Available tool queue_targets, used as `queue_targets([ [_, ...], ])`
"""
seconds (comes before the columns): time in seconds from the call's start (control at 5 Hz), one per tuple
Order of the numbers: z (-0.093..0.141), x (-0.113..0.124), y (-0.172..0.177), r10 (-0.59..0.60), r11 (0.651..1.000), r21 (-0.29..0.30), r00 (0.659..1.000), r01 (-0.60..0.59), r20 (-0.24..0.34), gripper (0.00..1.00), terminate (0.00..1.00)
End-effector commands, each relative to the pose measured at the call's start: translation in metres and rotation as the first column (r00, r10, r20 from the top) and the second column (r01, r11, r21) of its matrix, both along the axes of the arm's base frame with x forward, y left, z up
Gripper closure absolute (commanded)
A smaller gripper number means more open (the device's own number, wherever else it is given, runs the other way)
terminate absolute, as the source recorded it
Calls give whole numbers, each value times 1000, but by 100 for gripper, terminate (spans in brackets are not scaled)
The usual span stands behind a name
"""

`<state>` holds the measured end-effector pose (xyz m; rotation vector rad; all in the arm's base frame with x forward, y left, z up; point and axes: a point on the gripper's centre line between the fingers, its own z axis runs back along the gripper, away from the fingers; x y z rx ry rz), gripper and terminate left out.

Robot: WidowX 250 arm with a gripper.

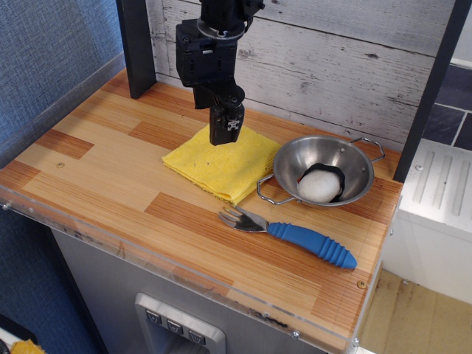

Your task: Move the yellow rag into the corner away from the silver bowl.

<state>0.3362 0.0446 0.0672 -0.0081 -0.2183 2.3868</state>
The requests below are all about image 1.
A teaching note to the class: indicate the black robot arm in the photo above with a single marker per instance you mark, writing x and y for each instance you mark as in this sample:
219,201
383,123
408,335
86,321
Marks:
228,20

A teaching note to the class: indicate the white ribbed cabinet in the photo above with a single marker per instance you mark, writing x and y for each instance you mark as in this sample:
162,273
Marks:
430,240

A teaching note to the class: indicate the dark right upright post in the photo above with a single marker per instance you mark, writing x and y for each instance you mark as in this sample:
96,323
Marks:
445,52

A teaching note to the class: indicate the clear acrylic edge guard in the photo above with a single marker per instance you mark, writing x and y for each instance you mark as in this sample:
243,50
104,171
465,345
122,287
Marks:
182,238

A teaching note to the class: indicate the white and black sushi toy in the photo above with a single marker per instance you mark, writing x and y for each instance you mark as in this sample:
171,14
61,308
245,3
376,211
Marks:
321,183

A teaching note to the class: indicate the dark left upright post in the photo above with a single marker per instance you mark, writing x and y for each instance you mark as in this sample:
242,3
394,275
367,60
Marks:
137,46

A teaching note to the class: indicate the silver dispenser button panel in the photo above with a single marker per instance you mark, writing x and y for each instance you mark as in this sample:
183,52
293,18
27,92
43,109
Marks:
167,329

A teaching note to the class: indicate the steel bowl with handles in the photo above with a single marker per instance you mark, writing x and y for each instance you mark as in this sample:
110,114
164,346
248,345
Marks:
355,159

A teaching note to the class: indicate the fork with blue handle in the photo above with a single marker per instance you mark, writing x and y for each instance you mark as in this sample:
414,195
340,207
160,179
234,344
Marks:
322,246

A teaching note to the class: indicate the dark upright post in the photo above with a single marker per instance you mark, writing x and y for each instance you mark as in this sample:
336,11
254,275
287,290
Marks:
137,46
445,52

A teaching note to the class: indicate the yellow towel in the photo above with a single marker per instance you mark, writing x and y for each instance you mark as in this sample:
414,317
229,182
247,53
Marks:
231,171

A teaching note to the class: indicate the yellow object bottom left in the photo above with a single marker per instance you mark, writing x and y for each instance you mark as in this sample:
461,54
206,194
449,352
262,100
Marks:
26,347

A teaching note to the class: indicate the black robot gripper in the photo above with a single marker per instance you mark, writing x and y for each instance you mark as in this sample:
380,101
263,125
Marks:
207,65

